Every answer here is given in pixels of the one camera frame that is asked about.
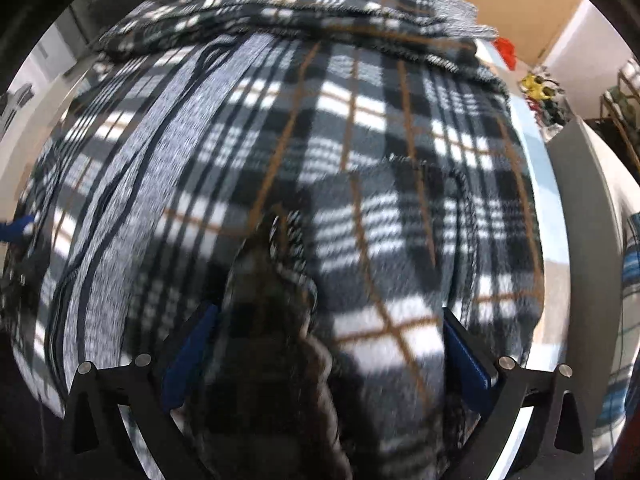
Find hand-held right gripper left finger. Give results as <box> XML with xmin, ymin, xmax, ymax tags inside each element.
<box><xmin>61</xmin><ymin>304</ymin><xmax>221</xmax><ymax>480</ymax></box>

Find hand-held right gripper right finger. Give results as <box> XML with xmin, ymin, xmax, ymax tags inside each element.
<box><xmin>442</xmin><ymin>306</ymin><xmax>597</xmax><ymax>480</ymax></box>

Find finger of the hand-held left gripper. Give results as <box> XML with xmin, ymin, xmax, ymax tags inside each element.
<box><xmin>0</xmin><ymin>214</ymin><xmax>37</xmax><ymax>244</ymax></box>

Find plaid fleece jacket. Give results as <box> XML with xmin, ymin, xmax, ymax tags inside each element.
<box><xmin>10</xmin><ymin>0</ymin><xmax>546</xmax><ymax>480</ymax></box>

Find blue plaid cloth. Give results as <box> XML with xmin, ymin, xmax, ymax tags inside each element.
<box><xmin>600</xmin><ymin>210</ymin><xmax>640</xmax><ymax>421</ymax></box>

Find grey bin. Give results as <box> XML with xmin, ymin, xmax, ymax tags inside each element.
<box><xmin>545</xmin><ymin>117</ymin><xmax>640</xmax><ymax>461</ymax></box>

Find yellow toy figures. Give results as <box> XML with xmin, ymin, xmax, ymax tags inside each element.
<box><xmin>520</xmin><ymin>72</ymin><xmax>567</xmax><ymax>127</ymax></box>

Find shoe rack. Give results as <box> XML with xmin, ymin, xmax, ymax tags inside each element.
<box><xmin>597</xmin><ymin>57</ymin><xmax>640</xmax><ymax>162</ymax></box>

